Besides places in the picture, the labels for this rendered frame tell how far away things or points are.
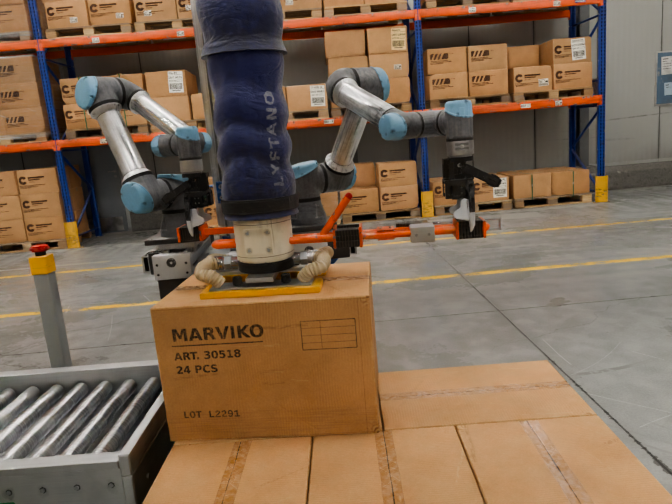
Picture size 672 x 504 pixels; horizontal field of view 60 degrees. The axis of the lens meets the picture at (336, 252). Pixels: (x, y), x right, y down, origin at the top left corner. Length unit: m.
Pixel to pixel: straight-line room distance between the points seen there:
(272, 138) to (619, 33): 10.17
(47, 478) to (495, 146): 9.59
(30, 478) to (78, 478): 0.12
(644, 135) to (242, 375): 10.52
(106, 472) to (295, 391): 0.52
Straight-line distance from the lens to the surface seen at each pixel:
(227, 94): 1.62
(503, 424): 1.73
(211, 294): 1.65
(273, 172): 1.62
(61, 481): 1.76
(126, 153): 2.23
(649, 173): 11.60
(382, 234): 1.67
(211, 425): 1.74
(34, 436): 2.07
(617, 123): 11.43
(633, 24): 11.63
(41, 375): 2.43
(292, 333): 1.58
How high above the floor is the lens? 1.37
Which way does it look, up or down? 12 degrees down
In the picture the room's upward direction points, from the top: 5 degrees counter-clockwise
